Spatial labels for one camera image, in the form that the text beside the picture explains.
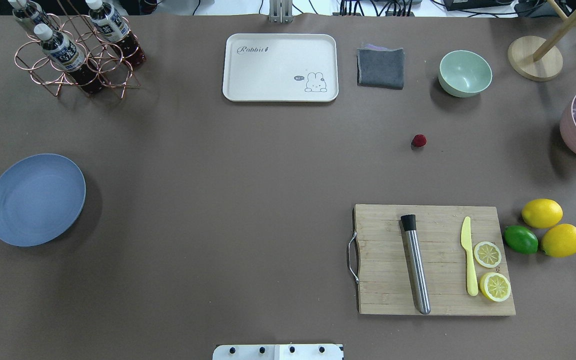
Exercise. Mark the yellow plastic knife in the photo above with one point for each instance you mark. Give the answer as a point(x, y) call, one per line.
point(467, 245)

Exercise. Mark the front tea bottle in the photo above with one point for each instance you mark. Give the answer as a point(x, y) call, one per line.
point(65, 53)

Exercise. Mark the lemon half slice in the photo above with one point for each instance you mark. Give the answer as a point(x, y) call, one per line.
point(495, 286)
point(487, 254)

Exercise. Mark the green lime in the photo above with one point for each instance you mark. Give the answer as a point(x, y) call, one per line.
point(521, 239)

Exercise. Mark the back left tea bottle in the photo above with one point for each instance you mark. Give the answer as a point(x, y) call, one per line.
point(28, 14)

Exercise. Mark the wooden cup tree stand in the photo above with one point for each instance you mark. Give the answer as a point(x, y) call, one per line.
point(538, 59)

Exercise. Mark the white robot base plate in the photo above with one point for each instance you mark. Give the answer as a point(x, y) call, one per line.
point(291, 351)

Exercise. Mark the upper lemon half slice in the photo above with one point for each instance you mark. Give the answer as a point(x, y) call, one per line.
point(487, 254)

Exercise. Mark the lower lemon half slice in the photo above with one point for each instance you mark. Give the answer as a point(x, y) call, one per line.
point(495, 286)

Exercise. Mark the tea bottle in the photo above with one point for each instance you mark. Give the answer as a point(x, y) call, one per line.
point(28, 14)
point(65, 53)
point(115, 30)

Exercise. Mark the back right tea bottle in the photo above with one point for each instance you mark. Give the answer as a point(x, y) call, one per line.
point(115, 30)

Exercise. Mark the wooden cutting board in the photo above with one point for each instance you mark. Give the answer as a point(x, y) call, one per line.
point(385, 284)

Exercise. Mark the upper yellow lemon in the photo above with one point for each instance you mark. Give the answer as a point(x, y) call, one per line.
point(542, 213)

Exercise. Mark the steel muddler black tip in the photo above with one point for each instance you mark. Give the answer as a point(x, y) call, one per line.
point(421, 295)

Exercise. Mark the yellow lemon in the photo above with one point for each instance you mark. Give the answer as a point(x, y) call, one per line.
point(542, 213)
point(559, 241)

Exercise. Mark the lower yellow lemon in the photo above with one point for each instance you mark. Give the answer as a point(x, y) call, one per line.
point(559, 241)

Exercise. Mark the copper wire bottle rack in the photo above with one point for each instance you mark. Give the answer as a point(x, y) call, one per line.
point(91, 52)

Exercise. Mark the cream rabbit tray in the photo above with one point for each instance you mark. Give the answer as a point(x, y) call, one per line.
point(280, 67)

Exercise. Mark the mint green bowl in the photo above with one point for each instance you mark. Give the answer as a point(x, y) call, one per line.
point(464, 74)

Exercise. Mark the grey folded cloth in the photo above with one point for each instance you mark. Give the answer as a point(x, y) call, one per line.
point(381, 67)

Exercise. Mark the red strawberry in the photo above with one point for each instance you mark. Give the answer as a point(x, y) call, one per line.
point(419, 141)

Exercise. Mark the blue round plate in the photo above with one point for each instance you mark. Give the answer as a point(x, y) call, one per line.
point(41, 197)

